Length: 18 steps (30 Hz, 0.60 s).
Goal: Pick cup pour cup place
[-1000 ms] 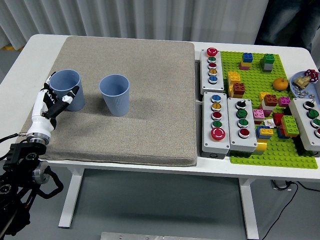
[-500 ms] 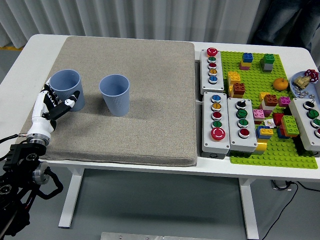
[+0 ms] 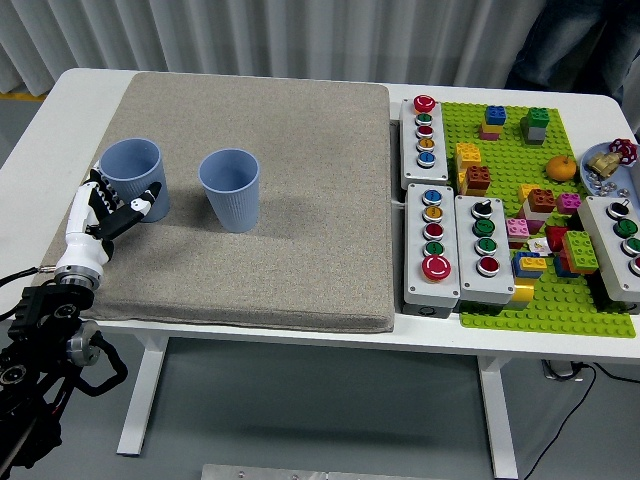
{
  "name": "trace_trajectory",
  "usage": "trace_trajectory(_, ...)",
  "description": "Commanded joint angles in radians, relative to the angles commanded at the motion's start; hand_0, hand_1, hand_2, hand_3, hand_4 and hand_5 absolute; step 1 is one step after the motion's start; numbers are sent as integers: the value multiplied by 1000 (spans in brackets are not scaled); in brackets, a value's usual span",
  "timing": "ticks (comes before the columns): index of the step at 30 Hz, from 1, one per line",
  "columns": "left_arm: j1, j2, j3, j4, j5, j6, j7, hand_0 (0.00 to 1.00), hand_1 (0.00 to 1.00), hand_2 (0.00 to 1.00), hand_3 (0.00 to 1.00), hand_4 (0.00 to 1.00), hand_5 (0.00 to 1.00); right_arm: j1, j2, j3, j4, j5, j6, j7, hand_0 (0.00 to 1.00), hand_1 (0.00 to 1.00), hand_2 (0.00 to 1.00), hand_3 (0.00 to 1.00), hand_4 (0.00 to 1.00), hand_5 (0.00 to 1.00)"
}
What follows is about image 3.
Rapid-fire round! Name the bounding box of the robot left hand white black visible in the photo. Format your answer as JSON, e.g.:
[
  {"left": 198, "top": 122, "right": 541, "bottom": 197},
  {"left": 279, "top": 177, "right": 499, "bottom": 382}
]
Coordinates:
[{"left": 54, "top": 167, "right": 164, "bottom": 279}]

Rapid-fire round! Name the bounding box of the blue ribbed plastic cup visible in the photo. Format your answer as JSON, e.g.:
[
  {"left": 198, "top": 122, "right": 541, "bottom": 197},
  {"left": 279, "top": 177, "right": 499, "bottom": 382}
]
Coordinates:
[
  {"left": 98, "top": 138, "right": 171, "bottom": 224},
  {"left": 198, "top": 148, "right": 261, "bottom": 234}
]

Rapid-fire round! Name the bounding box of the white table leg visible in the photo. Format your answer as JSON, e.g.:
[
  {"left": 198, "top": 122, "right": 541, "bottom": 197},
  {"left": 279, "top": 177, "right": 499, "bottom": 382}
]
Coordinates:
[
  {"left": 475, "top": 355, "right": 520, "bottom": 479},
  {"left": 115, "top": 335, "right": 171, "bottom": 457}
]

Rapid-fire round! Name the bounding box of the grey-brown fabric mat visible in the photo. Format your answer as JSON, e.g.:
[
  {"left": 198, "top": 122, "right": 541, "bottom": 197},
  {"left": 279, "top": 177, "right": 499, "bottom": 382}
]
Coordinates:
[{"left": 39, "top": 72, "right": 396, "bottom": 335}]

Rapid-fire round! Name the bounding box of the white pleated curtain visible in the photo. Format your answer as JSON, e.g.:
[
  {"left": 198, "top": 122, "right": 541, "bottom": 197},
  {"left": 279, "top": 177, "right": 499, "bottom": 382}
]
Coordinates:
[{"left": 0, "top": 0, "right": 640, "bottom": 101}]

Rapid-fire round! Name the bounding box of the grey five-button control box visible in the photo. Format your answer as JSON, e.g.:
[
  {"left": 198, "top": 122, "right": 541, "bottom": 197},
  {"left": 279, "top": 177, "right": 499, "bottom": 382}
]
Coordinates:
[
  {"left": 398, "top": 94, "right": 450, "bottom": 191},
  {"left": 403, "top": 182, "right": 462, "bottom": 319}
]

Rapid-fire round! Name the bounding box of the grey four-button control box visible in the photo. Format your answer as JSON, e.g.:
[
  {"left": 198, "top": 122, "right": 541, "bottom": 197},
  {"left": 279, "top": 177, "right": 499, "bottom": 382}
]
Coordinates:
[
  {"left": 577, "top": 195, "right": 640, "bottom": 304},
  {"left": 453, "top": 194, "right": 516, "bottom": 306}
]

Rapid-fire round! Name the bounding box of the brown building block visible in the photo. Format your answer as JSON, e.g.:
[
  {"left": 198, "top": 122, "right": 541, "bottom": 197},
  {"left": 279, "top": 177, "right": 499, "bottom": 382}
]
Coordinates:
[
  {"left": 527, "top": 188, "right": 557, "bottom": 214},
  {"left": 464, "top": 164, "right": 492, "bottom": 195}
]

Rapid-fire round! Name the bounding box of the green studded baseplate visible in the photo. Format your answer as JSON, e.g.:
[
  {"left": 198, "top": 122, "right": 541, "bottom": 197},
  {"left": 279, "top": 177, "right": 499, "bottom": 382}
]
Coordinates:
[{"left": 439, "top": 101, "right": 636, "bottom": 339}]

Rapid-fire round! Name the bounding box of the grey building block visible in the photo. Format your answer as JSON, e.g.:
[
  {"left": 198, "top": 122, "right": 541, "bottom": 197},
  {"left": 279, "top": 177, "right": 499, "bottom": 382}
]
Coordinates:
[{"left": 519, "top": 117, "right": 546, "bottom": 147}]

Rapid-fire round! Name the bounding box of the red building block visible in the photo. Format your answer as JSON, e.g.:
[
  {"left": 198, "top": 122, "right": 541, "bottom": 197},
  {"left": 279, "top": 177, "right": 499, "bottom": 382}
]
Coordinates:
[{"left": 544, "top": 225, "right": 570, "bottom": 254}]

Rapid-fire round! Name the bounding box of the orange fruit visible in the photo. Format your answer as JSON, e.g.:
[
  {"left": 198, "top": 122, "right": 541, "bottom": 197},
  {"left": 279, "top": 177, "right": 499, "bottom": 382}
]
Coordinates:
[{"left": 545, "top": 154, "right": 579, "bottom": 182}]

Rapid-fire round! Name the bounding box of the large green building block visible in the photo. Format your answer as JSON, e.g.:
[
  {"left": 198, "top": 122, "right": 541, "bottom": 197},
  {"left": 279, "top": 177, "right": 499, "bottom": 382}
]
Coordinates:
[{"left": 561, "top": 230, "right": 599, "bottom": 274}]

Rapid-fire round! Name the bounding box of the brass valve red handwheel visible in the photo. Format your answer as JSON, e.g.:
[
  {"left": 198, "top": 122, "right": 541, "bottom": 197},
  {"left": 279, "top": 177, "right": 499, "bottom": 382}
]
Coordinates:
[{"left": 585, "top": 138, "right": 639, "bottom": 179}]

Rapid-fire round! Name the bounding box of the person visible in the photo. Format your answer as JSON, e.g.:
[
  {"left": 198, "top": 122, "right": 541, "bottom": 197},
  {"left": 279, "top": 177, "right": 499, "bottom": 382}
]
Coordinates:
[{"left": 504, "top": 0, "right": 640, "bottom": 104}]

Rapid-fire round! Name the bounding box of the blue plate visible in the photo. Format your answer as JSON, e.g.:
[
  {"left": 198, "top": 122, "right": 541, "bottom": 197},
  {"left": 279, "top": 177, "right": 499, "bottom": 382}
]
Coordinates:
[{"left": 579, "top": 142, "right": 640, "bottom": 199}]

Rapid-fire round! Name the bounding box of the black power cable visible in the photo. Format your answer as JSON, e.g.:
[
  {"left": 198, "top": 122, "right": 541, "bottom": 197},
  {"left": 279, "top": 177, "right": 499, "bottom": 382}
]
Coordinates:
[{"left": 519, "top": 362, "right": 640, "bottom": 479}]

